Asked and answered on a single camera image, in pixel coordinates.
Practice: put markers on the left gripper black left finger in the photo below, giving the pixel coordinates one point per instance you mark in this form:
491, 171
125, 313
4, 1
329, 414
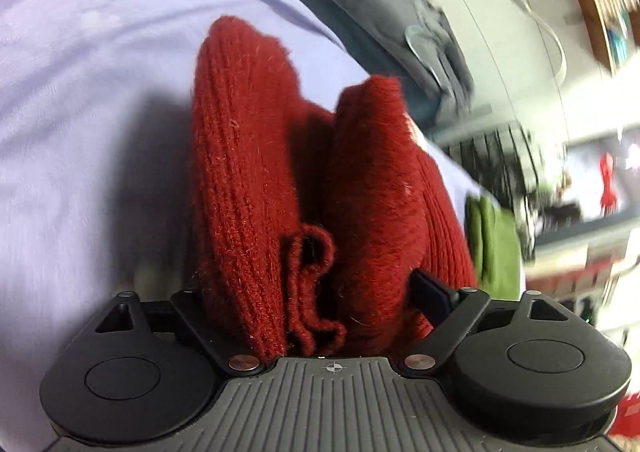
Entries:
229, 355

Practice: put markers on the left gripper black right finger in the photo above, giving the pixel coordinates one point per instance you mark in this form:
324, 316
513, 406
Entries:
453, 315

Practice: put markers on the red knitted sweater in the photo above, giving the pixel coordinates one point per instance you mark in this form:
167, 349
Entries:
308, 223

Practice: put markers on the green folded garment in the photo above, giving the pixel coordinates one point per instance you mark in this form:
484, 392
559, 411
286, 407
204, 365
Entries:
494, 247

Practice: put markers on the white cabinet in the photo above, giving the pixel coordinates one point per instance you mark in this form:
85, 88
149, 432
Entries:
531, 64

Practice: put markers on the teal blanket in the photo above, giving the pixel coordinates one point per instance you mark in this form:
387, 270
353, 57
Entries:
423, 108

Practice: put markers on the lavender floral bed sheet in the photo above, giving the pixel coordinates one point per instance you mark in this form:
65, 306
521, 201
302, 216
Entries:
96, 161

